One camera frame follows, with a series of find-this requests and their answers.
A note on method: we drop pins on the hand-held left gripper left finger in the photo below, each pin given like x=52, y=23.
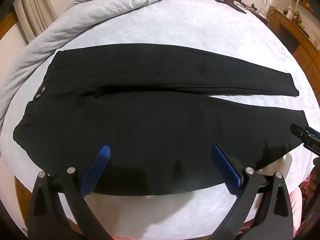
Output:
x=101, y=160

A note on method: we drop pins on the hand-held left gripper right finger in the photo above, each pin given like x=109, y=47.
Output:
x=223, y=162

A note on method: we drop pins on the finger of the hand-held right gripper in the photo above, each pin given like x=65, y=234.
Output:
x=303, y=133

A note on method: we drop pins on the black pants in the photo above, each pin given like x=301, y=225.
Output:
x=150, y=117

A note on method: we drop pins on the person's right hand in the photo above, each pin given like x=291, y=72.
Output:
x=315, y=180

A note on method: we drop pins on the pink clothing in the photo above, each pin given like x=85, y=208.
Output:
x=297, y=212

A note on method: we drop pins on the wooden desk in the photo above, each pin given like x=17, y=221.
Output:
x=300, y=40

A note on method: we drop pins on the white bottle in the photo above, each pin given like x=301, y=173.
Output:
x=290, y=11

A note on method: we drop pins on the power strip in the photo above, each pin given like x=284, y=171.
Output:
x=260, y=12

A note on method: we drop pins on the grey comforter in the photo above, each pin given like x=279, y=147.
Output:
x=100, y=5

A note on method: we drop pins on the beige curtain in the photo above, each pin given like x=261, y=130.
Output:
x=32, y=7

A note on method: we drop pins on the white wall socket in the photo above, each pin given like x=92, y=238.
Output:
x=314, y=32

